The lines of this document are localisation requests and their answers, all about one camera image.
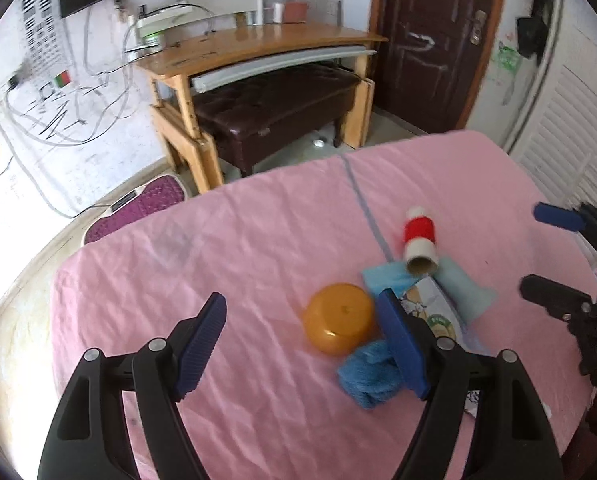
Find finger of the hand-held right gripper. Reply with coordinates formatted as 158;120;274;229
520;274;597;333
533;201;597;261

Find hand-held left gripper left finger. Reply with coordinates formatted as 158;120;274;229
37;292;228;480

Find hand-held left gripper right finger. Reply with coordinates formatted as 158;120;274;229
376;288;564;480

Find blue knitted cloth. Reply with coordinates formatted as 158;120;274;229
337;340;404;409

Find white dotted plastic wrapper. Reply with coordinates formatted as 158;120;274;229
463;387;483;418

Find printed purple white carton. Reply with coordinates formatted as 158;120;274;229
399;277;467;351

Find light blue packet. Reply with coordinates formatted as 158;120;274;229
363;261;410;302

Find orange plastic bowl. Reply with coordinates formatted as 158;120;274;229
301;283;378;357

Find light blue cloth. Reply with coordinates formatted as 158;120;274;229
436;255;497;324

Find white louvered door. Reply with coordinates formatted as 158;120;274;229
509;45;597;211

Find red white yarn tube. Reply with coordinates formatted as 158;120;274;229
403;206;440;276

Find pink tablecloth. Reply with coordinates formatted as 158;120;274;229
50;129;597;480

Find purple foot massage mat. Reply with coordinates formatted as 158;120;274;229
82;174;188;246

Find dark brown door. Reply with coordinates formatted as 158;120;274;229
369;0;507;133

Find black hanging bag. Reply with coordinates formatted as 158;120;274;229
516;0;559;58

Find dark brown padded bench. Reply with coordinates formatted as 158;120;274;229
193;66;362;178

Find wooden desk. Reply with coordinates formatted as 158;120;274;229
136;25;389;195

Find pink box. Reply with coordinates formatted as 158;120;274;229
283;0;309;23

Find white desk riser shelf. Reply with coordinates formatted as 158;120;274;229
133;0;264;46

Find eye chart poster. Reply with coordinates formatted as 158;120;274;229
21;0;74;91

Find brass door handle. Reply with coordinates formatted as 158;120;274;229
469;10;487;46

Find grey cable bundle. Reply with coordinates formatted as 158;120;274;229
3;60;146;147

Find white power cable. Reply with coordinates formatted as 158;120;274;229
0;100;109;218

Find white wall socket strip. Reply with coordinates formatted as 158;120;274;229
0;72;22;111

